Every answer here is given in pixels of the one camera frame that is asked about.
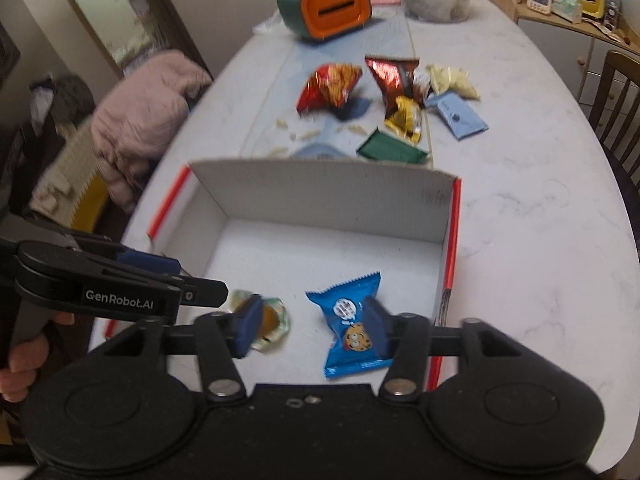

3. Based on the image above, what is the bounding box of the dark red foil snack bag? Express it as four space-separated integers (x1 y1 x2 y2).
364 55 422 119

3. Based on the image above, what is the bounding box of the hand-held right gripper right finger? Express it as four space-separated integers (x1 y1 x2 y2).
362 297 521 404

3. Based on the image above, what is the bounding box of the blue cookie snack packet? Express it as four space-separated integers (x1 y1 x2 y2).
305 271 396 380

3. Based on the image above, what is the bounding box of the wooden chair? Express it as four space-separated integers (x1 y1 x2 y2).
587 50 640 202

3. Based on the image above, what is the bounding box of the red orange chip bag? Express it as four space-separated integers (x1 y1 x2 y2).
296 62 363 117

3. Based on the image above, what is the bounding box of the blue and white bag strap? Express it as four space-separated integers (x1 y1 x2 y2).
29 124 109 232

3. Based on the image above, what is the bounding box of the green orange tissue box organiser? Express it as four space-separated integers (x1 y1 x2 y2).
276 0 373 47

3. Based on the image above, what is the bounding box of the person's left hand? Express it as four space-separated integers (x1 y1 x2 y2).
0 311 76 404

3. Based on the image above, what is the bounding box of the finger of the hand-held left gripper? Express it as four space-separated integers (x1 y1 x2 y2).
30 232 197 282
100 267 229 309

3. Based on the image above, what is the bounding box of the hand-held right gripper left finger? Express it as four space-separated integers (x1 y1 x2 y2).
107 294 265 402

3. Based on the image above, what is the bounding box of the light blue packet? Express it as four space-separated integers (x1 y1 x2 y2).
424 91 490 140

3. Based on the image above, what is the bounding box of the pink padded jacket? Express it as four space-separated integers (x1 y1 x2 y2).
92 51 214 214

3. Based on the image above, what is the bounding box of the dark cloth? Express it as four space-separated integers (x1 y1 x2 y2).
29 74 97 127

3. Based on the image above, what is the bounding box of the pale yellow snack packet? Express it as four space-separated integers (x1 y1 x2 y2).
425 63 481 101

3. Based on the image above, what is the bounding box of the white cardboard box red edge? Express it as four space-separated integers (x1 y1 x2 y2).
102 159 461 394

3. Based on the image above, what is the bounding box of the white cabinet wooden top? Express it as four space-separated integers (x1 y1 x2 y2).
516 2 640 117

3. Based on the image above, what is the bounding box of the wooden door frame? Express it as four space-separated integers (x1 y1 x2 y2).
47 0 212 80

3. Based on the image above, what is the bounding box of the green gold round snack packet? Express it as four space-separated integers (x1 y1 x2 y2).
222 289 289 354

